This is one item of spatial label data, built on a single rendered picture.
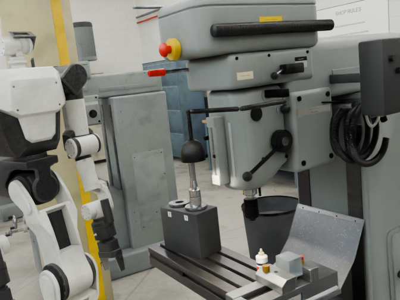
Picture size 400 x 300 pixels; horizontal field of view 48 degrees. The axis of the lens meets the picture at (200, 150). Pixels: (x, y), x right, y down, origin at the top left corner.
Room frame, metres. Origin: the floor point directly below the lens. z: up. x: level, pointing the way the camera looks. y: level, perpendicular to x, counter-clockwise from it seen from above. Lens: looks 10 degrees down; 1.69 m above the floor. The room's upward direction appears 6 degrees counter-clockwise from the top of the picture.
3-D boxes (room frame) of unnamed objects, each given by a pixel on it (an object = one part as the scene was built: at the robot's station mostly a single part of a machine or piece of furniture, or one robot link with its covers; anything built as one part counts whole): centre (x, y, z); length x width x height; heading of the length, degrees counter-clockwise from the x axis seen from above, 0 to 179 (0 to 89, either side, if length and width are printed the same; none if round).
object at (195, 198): (1.76, 0.04, 1.19); 0.05 x 0.05 x 0.06
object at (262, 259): (1.47, -0.17, 1.02); 0.04 x 0.04 x 0.11
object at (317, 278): (1.29, -0.21, 1.02); 0.35 x 0.15 x 0.11; 120
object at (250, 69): (1.46, -0.18, 1.68); 0.34 x 0.24 x 0.10; 123
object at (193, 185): (1.76, 0.04, 1.29); 0.03 x 0.03 x 0.11
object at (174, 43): (1.32, 0.05, 1.76); 0.06 x 0.02 x 0.06; 33
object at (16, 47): (1.63, 0.61, 1.84); 0.10 x 0.07 x 0.09; 141
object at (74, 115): (1.81, 0.47, 1.52); 0.13 x 0.12 x 0.22; 139
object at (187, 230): (1.80, 0.07, 1.07); 0.22 x 0.12 x 0.20; 44
